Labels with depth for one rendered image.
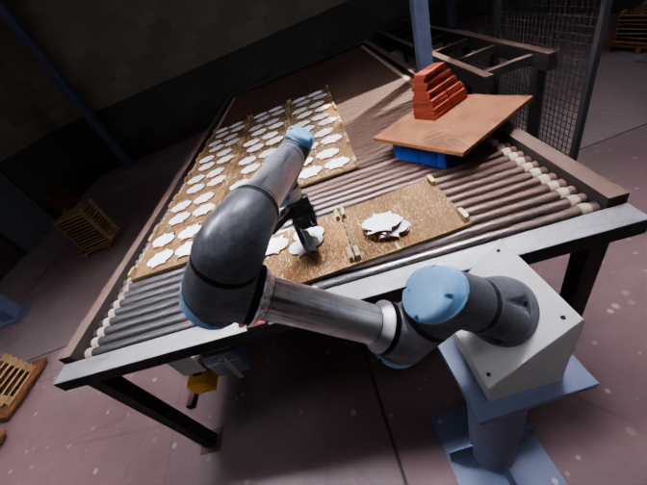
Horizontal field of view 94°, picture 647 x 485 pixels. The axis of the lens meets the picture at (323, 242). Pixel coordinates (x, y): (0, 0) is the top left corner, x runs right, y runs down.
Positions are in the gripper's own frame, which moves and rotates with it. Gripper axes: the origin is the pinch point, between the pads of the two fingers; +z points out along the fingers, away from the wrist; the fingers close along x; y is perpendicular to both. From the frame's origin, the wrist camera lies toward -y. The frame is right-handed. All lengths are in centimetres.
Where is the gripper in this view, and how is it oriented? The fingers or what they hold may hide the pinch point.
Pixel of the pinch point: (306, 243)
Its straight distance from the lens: 112.3
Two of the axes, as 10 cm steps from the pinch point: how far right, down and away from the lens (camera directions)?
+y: 9.5, -3.1, -0.9
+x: -1.3, -6.1, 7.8
